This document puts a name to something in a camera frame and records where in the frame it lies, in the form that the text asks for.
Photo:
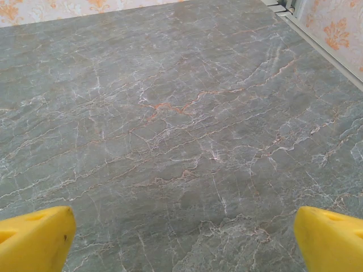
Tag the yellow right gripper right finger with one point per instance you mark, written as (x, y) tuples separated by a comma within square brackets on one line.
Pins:
[(331, 243)]

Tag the aluminium frame post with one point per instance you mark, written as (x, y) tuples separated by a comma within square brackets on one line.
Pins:
[(295, 7)]

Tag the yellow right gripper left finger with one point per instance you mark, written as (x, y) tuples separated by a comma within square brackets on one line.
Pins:
[(34, 241)]

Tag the aluminium side rail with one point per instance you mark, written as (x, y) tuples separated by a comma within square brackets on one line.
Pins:
[(312, 39)]

